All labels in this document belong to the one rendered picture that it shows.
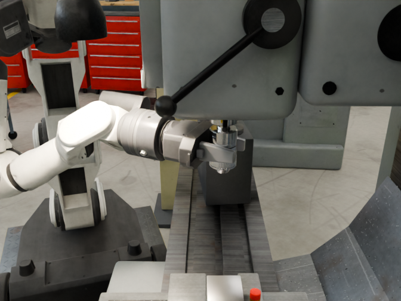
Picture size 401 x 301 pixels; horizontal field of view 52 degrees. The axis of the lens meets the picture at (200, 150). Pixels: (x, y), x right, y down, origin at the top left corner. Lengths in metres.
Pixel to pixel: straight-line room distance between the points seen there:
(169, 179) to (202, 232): 1.71
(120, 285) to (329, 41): 0.69
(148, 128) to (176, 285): 0.26
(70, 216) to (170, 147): 0.92
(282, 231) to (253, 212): 1.62
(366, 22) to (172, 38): 0.24
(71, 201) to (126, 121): 0.84
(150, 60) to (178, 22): 0.11
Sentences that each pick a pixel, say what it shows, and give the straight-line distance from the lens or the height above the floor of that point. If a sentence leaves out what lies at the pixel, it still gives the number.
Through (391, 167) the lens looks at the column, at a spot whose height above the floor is 1.12.
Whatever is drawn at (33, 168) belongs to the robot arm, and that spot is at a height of 1.17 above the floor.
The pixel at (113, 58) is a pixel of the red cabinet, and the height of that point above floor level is 0.49.
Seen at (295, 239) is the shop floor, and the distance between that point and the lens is 2.63.
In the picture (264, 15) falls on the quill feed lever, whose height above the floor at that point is 1.46.
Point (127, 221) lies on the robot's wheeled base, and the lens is 1.73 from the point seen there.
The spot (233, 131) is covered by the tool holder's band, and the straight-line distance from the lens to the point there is 0.67.
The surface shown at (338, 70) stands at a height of 1.39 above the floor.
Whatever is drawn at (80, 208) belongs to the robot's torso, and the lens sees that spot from 1.53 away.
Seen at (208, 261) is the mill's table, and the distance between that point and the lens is 0.91.
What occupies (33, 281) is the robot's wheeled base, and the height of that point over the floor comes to 0.60.
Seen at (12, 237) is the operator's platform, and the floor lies 0.40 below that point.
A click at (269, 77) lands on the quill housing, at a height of 1.38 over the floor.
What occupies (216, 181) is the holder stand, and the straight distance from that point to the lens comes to 1.06.
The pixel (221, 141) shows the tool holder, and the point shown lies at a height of 1.25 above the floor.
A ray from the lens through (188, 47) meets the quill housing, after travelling 0.55.
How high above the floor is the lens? 1.51
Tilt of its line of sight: 24 degrees down
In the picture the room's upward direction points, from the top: straight up
